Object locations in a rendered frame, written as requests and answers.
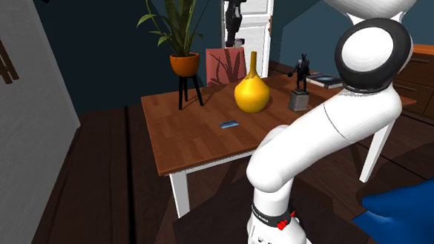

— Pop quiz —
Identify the dark blue book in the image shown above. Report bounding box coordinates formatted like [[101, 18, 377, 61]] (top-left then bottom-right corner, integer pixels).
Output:
[[305, 72, 344, 90]]

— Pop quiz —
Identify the yellow vase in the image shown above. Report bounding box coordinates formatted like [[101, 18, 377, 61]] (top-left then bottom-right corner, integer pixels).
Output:
[[232, 50, 272, 114]]

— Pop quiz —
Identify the wooden chest of drawers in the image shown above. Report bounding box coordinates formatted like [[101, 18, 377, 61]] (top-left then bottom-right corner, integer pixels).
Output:
[[390, 42, 434, 127]]

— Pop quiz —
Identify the white door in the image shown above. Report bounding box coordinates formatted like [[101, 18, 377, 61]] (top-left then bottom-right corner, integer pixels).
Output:
[[220, 0, 278, 80]]

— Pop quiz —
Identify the dark figurine on grey base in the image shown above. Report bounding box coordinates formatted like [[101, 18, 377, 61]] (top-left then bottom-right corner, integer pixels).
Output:
[[286, 53, 312, 113]]

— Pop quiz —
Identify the potted plant on black stand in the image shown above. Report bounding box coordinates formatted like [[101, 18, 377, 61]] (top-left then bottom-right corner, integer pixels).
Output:
[[136, 0, 208, 113]]

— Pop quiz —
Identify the blue card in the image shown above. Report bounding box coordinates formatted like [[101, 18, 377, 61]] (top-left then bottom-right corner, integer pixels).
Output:
[[218, 119, 240, 130]]

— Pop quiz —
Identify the pink chair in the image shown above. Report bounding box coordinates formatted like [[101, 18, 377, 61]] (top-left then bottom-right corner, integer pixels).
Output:
[[205, 46, 249, 88]]

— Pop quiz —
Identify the wooden table with white legs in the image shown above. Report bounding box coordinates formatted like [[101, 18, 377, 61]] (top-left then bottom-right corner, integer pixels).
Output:
[[139, 67, 422, 220]]

